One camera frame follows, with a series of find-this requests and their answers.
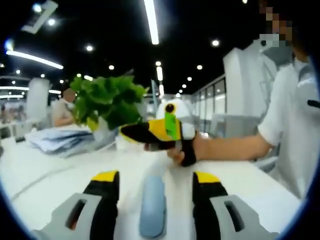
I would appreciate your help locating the straight ceiling light strip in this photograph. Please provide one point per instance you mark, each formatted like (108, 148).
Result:
(152, 25)

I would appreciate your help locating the operator in white shirt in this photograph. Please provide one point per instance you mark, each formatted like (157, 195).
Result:
(292, 130)

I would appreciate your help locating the white round pillar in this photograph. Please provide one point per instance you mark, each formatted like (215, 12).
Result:
(37, 100)

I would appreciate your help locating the pile of blue white documents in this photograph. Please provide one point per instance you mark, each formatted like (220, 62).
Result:
(60, 141)

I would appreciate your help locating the white chest device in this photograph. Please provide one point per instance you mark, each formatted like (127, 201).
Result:
(277, 53)

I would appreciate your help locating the person's right hand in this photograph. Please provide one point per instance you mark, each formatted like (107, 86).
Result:
(202, 148)

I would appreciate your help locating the green potted plant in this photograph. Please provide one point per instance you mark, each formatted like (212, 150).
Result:
(107, 100)

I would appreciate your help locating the small black object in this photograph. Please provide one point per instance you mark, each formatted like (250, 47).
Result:
(20, 139)

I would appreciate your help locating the curved ceiling light strip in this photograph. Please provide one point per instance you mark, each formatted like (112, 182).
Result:
(35, 58)

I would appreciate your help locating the ceiling air vent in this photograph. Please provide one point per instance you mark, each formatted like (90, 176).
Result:
(38, 17)

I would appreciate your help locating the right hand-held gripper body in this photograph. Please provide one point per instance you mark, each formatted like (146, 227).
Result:
(182, 110)

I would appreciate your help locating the ceiling spot lights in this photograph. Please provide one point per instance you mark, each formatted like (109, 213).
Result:
(89, 48)

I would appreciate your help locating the blue glasses case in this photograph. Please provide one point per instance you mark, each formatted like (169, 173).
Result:
(152, 207)

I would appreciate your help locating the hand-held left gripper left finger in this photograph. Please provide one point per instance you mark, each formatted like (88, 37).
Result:
(105, 195)

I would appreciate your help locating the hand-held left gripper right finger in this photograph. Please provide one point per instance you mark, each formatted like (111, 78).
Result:
(207, 195)

